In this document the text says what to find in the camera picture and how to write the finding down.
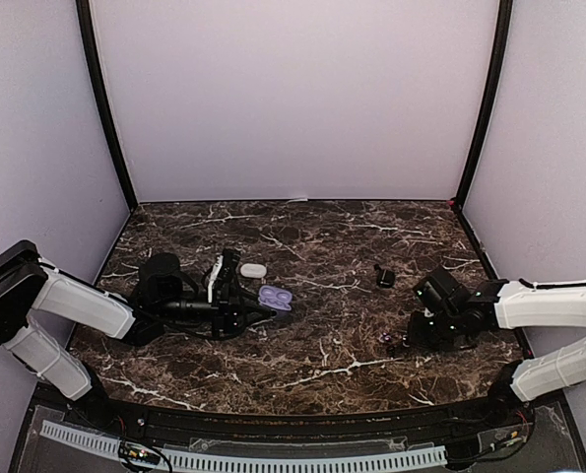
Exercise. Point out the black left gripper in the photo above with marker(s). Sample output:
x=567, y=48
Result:
x=225, y=315

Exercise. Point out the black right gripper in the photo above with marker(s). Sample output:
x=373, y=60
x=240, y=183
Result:
x=418, y=339

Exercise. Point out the purple earbud charging case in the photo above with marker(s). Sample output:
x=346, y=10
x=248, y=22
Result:
x=276, y=299

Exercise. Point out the white earbud charging case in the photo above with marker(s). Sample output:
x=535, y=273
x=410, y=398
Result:
x=253, y=271

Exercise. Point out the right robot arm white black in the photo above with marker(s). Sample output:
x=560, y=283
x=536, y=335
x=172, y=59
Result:
x=451, y=313

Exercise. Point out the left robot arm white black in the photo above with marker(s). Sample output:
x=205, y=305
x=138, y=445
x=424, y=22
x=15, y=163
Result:
x=165, y=297

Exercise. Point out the black earbud charging case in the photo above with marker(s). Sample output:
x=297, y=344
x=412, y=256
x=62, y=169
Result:
x=385, y=278

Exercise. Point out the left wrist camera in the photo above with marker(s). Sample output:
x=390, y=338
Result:
x=222, y=272

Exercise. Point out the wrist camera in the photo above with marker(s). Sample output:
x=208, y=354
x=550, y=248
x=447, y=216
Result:
x=222, y=272
x=439, y=291

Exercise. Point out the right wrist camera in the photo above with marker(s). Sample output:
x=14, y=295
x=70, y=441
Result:
x=439, y=291

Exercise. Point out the black front table rail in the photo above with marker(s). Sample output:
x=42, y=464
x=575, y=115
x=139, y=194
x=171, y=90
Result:
x=153, y=422

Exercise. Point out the white slotted cable duct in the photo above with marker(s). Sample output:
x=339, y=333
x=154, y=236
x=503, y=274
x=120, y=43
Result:
x=223, y=456

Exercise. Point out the right black frame post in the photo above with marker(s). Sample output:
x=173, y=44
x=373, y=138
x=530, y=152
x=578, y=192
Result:
x=501, y=32

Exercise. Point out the black frame post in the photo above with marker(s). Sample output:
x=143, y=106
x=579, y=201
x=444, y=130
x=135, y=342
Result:
x=501, y=32
x=90, y=46

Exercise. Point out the left black frame post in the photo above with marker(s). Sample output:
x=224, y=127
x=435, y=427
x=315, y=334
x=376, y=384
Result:
x=90, y=46

